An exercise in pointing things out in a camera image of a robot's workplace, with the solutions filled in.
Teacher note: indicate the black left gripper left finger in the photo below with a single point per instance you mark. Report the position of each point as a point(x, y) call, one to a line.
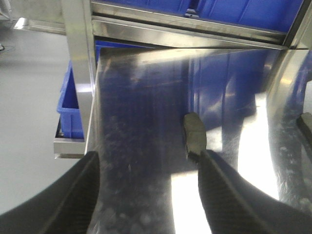
point(65, 207)

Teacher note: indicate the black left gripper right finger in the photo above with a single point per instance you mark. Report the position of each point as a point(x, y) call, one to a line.
point(232, 205)

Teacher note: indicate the dark brake pad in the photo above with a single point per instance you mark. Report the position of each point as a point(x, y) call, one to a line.
point(195, 136)
point(304, 123)

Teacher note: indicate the small blue bin lower shelf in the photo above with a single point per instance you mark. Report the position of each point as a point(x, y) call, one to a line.
point(68, 108)

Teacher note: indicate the large blue plastic bin right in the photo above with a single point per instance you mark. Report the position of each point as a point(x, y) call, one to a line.
point(275, 15)

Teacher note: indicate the blue plastic bin left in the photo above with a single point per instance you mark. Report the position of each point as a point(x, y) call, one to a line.
point(180, 7)

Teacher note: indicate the stainless steel rack frame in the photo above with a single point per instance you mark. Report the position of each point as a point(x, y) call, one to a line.
point(82, 20)

